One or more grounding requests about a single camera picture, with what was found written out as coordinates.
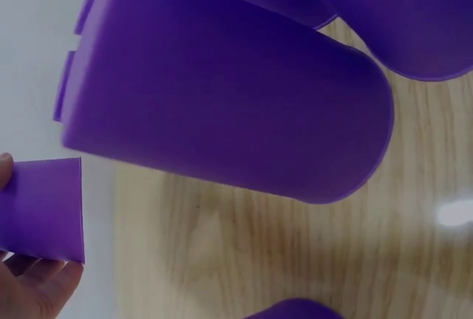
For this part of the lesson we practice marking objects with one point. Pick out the person's left hand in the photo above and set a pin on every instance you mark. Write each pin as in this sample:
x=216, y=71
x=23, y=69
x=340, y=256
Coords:
x=35, y=289

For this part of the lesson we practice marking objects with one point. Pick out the small purple foam piece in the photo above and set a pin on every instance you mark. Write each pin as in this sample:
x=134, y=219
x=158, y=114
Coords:
x=40, y=212

